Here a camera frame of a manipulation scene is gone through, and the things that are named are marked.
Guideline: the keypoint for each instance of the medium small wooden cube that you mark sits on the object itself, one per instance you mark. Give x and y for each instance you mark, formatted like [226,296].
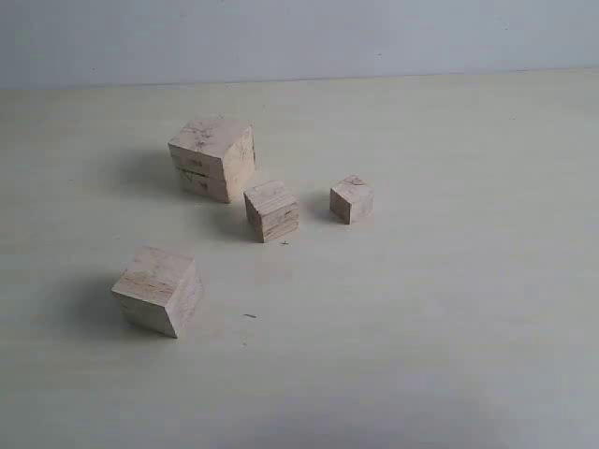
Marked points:
[272,210]

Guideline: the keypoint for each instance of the smallest wooden cube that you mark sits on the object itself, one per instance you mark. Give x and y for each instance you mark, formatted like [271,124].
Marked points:
[351,199]

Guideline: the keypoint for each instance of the second largest wooden block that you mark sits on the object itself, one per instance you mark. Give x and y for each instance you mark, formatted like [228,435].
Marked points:
[159,291]

